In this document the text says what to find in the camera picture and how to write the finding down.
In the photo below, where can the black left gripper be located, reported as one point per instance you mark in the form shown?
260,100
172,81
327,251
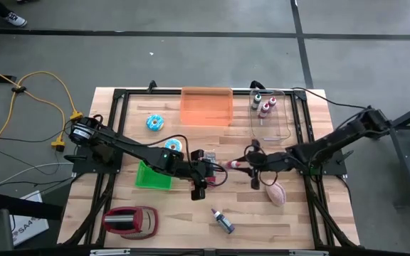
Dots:
198,174

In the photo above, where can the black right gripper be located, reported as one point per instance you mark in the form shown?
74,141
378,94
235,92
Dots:
262,163

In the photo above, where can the orange dropper bottle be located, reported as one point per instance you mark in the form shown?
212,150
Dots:
231,164

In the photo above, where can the blue frosted donut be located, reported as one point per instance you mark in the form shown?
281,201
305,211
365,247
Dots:
149,121
168,144

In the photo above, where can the purple dropper bottle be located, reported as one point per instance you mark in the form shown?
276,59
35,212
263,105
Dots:
224,223

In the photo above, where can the green-capped dropper bottle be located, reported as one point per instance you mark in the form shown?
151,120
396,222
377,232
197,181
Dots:
256,102

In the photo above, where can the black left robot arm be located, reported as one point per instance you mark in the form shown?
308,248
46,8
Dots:
137,153

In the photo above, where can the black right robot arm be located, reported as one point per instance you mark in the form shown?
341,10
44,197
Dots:
333,142

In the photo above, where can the clear plastic bin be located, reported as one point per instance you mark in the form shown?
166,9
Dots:
278,132

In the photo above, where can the green plastic basket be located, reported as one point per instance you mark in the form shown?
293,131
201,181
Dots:
148,181

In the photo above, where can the orange translucent plastic bin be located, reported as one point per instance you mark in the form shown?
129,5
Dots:
206,106

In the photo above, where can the dark metal stand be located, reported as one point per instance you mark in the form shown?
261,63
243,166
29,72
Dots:
408,121

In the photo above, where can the black flat beam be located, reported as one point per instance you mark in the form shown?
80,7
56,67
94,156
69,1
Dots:
30,208

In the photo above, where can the white labelled box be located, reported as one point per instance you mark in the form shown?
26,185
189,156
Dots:
30,227

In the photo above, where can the person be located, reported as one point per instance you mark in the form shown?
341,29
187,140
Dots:
16,19

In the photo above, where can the black frame clamp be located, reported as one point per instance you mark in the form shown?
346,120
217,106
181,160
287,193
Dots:
256,84
151,86

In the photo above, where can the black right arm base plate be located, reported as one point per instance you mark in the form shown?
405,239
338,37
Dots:
336,167

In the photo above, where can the black aluminium table frame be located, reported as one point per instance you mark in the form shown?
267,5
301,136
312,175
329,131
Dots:
155,92

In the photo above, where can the silver metal bracket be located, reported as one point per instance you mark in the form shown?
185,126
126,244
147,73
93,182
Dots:
109,252
308,253

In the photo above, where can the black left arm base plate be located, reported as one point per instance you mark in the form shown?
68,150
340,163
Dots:
84,165

